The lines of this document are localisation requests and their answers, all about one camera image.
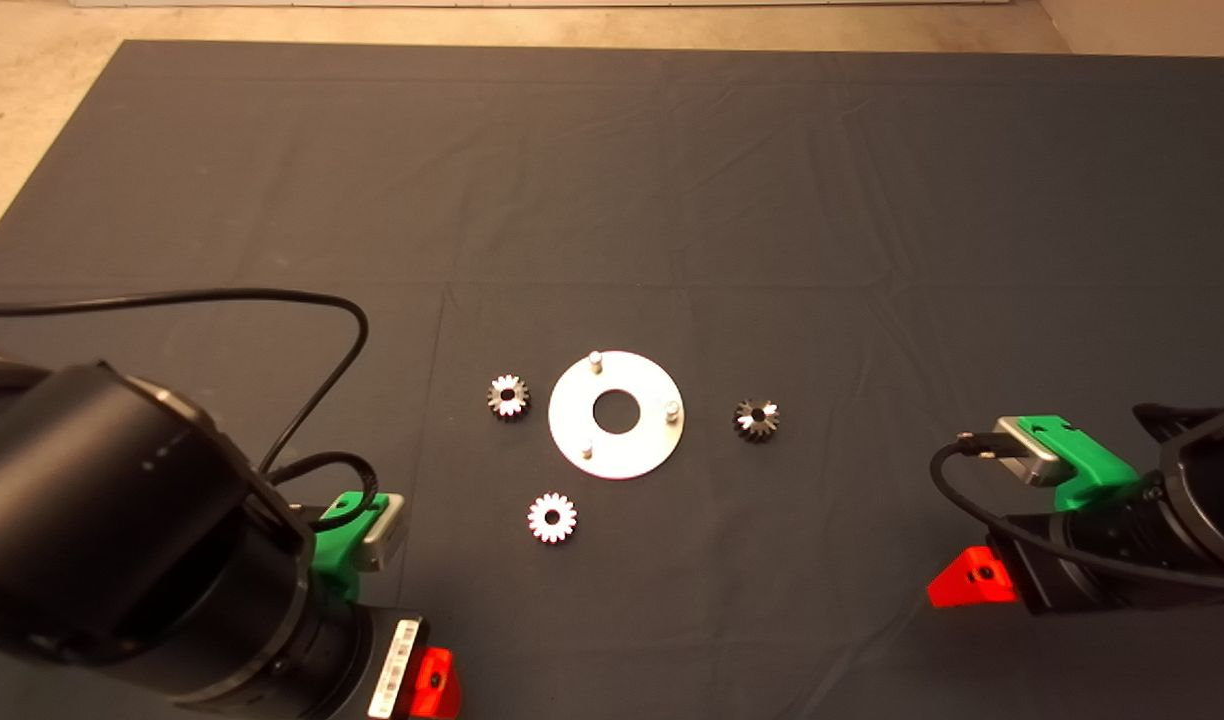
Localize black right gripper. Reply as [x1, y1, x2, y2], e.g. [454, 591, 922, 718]
[927, 510, 1083, 614]

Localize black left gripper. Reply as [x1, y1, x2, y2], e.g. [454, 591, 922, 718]
[347, 606, 463, 720]

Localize small steel planetary gear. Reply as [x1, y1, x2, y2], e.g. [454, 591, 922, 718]
[487, 374, 531, 421]
[528, 493, 578, 544]

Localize dark bevel gear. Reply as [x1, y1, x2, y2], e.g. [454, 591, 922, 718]
[734, 398, 781, 443]

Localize round metal carrier plate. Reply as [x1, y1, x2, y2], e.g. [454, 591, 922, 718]
[549, 350, 686, 481]

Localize dark grey table cloth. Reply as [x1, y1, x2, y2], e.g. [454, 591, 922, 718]
[0, 40, 1224, 720]

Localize black right camera cable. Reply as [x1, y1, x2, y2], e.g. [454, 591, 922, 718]
[930, 430, 1224, 598]

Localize black camera cable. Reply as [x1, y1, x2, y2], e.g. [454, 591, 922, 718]
[0, 289, 380, 531]
[930, 430, 1224, 598]

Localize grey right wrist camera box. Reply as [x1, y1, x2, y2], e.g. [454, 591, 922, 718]
[992, 416, 1063, 488]

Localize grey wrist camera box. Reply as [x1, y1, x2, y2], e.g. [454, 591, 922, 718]
[360, 493, 408, 573]
[992, 416, 1063, 488]

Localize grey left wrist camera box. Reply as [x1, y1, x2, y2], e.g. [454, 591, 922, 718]
[360, 493, 408, 573]

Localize green left camera mount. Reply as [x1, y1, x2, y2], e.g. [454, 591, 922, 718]
[312, 492, 391, 601]

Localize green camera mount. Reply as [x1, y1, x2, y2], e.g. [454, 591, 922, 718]
[1017, 415, 1143, 511]
[312, 492, 391, 601]

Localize green right camera mount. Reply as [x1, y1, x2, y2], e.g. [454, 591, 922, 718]
[1017, 415, 1143, 511]

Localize black left camera cable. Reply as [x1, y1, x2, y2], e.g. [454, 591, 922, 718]
[0, 289, 380, 531]

